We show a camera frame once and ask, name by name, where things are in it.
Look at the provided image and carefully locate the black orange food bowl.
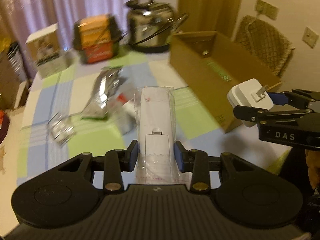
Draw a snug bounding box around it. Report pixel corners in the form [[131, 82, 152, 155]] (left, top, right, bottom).
[[73, 14, 123, 64]]

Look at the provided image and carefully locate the dark wooden tray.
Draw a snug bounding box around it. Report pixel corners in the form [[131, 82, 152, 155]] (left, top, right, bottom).
[[0, 110, 10, 144]]

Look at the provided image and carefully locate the white charging cable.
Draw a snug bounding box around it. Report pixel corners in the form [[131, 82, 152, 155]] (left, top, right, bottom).
[[243, 10, 263, 46]]

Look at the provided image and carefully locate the checkered tablecloth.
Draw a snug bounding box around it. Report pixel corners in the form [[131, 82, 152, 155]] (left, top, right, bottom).
[[17, 47, 290, 184]]

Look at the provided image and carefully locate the brown cardboard carton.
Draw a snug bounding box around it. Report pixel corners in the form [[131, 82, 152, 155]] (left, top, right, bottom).
[[1, 52, 28, 110]]

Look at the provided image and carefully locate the pink curtain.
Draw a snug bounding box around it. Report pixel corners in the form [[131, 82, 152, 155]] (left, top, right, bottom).
[[0, 0, 141, 55]]

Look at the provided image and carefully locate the wooden door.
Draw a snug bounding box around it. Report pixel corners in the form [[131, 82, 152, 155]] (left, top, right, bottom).
[[178, 0, 241, 38]]

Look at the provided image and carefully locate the quilted chair cushion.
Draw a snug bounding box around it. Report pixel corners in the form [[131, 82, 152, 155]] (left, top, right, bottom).
[[234, 15, 295, 77]]

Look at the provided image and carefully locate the white product box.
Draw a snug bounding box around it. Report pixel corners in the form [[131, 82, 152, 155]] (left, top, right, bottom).
[[25, 23, 68, 79]]

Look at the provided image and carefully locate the cardboard box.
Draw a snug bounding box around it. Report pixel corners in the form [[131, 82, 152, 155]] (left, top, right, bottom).
[[170, 31, 281, 133]]

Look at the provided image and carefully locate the crinkled clear wrapper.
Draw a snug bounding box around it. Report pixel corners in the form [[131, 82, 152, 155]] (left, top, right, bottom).
[[47, 112, 76, 146]]

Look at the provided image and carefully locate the wall socket plate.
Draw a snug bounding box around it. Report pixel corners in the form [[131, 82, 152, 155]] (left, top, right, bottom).
[[255, 0, 279, 21]]

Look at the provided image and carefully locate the long white tube box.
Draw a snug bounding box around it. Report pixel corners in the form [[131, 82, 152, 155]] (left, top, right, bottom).
[[117, 100, 136, 134]]

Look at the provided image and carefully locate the green medicine box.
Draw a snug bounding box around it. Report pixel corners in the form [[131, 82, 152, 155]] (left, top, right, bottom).
[[205, 60, 232, 82]]

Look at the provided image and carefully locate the person right hand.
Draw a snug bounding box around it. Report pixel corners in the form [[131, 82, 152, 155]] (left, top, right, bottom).
[[305, 150, 320, 189]]

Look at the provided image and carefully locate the clear packaged white item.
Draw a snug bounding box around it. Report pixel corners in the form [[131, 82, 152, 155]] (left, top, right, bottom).
[[135, 86, 175, 184]]

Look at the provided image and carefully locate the white power adapter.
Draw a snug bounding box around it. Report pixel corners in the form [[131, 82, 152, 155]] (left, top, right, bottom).
[[226, 78, 274, 127]]

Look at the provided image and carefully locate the steel electric kettle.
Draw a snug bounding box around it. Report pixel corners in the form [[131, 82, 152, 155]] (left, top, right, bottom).
[[126, 0, 189, 54]]

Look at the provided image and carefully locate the silver foil pouch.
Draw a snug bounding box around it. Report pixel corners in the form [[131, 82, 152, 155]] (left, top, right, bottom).
[[81, 66, 123, 120]]

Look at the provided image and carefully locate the small red packet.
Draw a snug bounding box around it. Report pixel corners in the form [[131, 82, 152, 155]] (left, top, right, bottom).
[[116, 93, 131, 106]]

